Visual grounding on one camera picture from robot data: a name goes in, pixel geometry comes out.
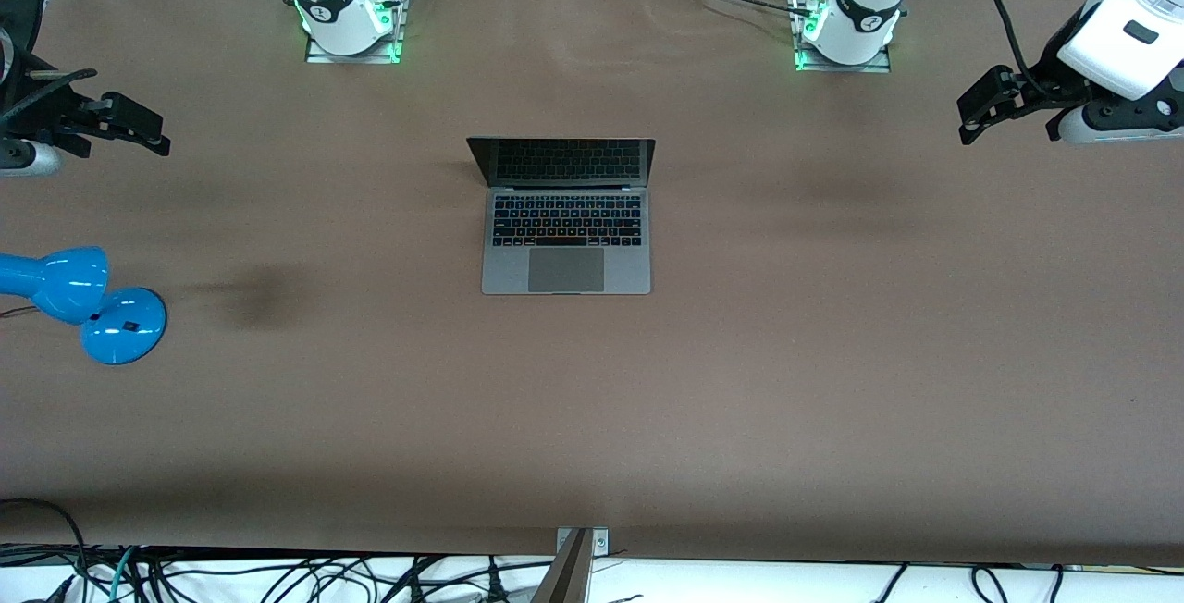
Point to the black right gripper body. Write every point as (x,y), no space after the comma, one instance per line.
(37,111)

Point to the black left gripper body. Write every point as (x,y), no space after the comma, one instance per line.
(1053,60)

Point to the grey laptop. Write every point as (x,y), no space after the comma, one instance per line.
(564,270)

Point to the blue desk lamp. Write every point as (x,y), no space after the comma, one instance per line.
(65,284)

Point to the brown table cover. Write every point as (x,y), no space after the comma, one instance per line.
(832,353)

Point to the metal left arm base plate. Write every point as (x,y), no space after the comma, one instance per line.
(842,67)

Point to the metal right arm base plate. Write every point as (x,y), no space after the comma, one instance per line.
(356,55)

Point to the small metal bracket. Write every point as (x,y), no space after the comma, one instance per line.
(601,541)

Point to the dark camera mount post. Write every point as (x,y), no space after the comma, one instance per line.
(566,575)

